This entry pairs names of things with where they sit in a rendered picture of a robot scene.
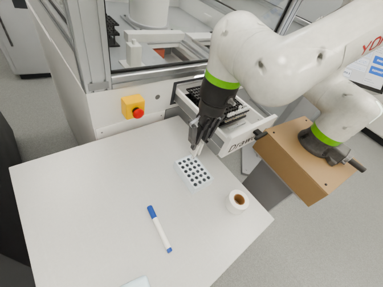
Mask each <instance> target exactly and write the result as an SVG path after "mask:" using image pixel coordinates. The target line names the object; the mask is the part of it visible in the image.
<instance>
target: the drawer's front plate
mask: <svg viewBox="0 0 383 287"><path fill-rule="evenodd" d="M276 119H277V115H275V114H273V115H271V116H269V117H267V118H264V119H262V120H260V121H258V122H256V123H254V124H251V125H249V126H247V127H245V128H243V129H241V130H239V131H236V132H234V133H232V134H229V135H228V137H227V138H226V140H225V143H224V144H223V146H222V148H221V150H220V152H219V154H218V155H219V156H220V157H221V158H223V157H225V156H227V155H229V154H230V153H232V152H234V151H236V150H238V149H240V148H241V147H243V146H245V145H247V144H249V143H250V142H252V141H254V138H253V140H251V138H252V137H255V134H254V133H253V131H254V130H256V129H259V130H260V131H261V132H263V131H264V130H265V129H266V128H267V129H268V128H270V127H271V126H272V124H273V123H274V122H275V120H276ZM249 138H250V140H249V142H248V141H247V142H246V140H248V139H249ZM243 141H245V142H246V143H245V142H244V143H243ZM242 143H243V144H242ZM238 144H239V145H238ZM233 145H236V147H237V148H236V147H235V146H233ZM237 145H238V146H237ZM232 146H233V147H232ZM231 147H232V148H231ZM234 147H235V148H236V149H235V148H234ZM230 148H231V150H232V151H231V150H230ZM229 150H230V152H229Z"/></svg>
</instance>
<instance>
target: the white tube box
mask: <svg viewBox="0 0 383 287"><path fill-rule="evenodd" d="M191 157H192V155H188V156H186V157H183V158H181V159H178V160H176V161H174V166H173V168H174V169H175V171H176V172H177V174H178V175H179V176H180V178H181V179H182V181H183V182H184V184H185V185H186V187H187V188H188V189H189V191H190V192H191V193H192V194H195V193H196V192H198V191H200V190H201V189H203V188H205V187H207V186H208V185H210V184H211V183H212V181H213V180H214V178H213V177H212V176H211V174H210V173H209V172H208V171H207V170H206V168H205V167H204V165H203V164H202V163H201V162H200V161H199V159H198V158H197V157H195V158H194V159H191Z"/></svg>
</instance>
